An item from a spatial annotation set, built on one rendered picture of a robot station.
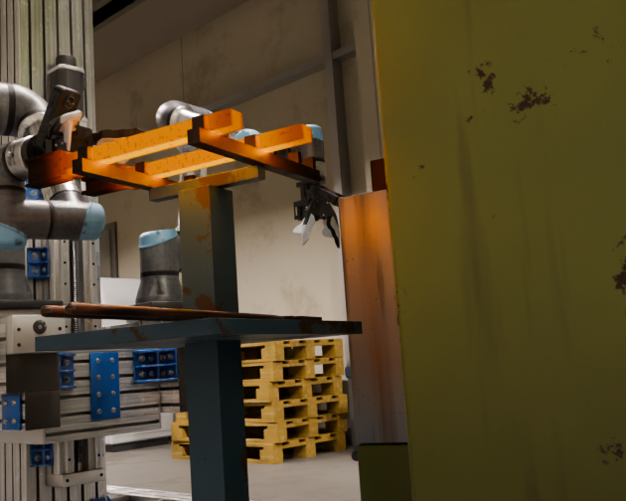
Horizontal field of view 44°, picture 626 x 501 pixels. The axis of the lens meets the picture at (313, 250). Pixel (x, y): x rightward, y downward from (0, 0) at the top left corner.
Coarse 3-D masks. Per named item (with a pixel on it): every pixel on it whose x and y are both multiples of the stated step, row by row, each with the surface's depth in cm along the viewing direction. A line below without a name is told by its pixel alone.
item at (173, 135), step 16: (224, 112) 101; (240, 112) 103; (160, 128) 106; (176, 128) 105; (208, 128) 102; (224, 128) 102; (240, 128) 102; (112, 144) 111; (128, 144) 109; (144, 144) 108; (160, 144) 107; (176, 144) 107; (32, 160) 120; (48, 160) 119; (64, 160) 116; (96, 160) 112; (112, 160) 113; (32, 176) 121; (48, 176) 119; (64, 176) 117; (80, 176) 118
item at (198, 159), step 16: (288, 128) 110; (304, 128) 109; (272, 144) 111; (288, 144) 111; (160, 160) 122; (176, 160) 121; (192, 160) 119; (208, 160) 117; (224, 160) 117; (160, 176) 124; (96, 192) 130; (112, 192) 131
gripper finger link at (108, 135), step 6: (102, 132) 136; (108, 132) 136; (114, 132) 137; (120, 132) 137; (126, 132) 137; (132, 132) 137; (138, 132) 136; (102, 138) 136; (108, 138) 137; (114, 138) 137; (120, 138) 137; (96, 144) 137; (120, 162) 137
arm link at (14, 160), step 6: (24, 138) 139; (12, 144) 139; (18, 144) 138; (6, 150) 139; (12, 150) 139; (18, 150) 137; (6, 156) 139; (12, 156) 138; (18, 156) 137; (6, 162) 139; (12, 162) 139; (18, 162) 138; (24, 162) 138; (12, 168) 139; (18, 168) 139; (24, 168) 138; (18, 174) 140; (24, 174) 139
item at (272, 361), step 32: (256, 352) 547; (288, 352) 571; (256, 384) 500; (288, 384) 504; (256, 416) 546; (288, 416) 523; (320, 416) 520; (256, 448) 540; (288, 448) 560; (320, 448) 539
